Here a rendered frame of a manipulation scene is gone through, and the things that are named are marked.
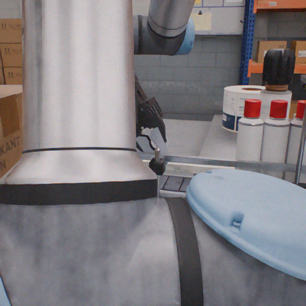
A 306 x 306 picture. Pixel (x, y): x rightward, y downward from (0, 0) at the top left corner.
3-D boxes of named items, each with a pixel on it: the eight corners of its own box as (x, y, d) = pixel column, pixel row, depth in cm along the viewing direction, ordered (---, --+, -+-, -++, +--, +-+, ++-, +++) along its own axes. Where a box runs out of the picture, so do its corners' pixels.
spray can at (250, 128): (257, 188, 77) (267, 98, 71) (255, 197, 73) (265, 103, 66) (234, 184, 79) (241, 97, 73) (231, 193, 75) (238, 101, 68)
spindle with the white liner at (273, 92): (282, 149, 104) (296, 47, 94) (286, 159, 95) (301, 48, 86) (252, 147, 106) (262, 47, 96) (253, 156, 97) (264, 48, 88)
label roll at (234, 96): (284, 126, 130) (289, 89, 125) (260, 137, 116) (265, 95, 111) (238, 118, 143) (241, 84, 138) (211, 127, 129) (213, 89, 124)
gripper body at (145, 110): (166, 116, 83) (142, 72, 81) (158, 125, 75) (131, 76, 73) (140, 130, 85) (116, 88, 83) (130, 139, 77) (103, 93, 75)
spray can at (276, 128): (276, 187, 78) (288, 98, 71) (284, 197, 73) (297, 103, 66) (254, 187, 78) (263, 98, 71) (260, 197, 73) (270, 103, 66)
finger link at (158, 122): (172, 138, 77) (154, 104, 76) (171, 139, 76) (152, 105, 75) (155, 146, 79) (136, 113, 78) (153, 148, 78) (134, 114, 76)
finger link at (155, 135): (180, 152, 83) (162, 119, 81) (176, 160, 77) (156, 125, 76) (169, 157, 84) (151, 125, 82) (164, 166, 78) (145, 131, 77)
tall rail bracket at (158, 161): (169, 208, 79) (170, 140, 73) (162, 224, 72) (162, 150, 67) (155, 206, 79) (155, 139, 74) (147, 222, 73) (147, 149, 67)
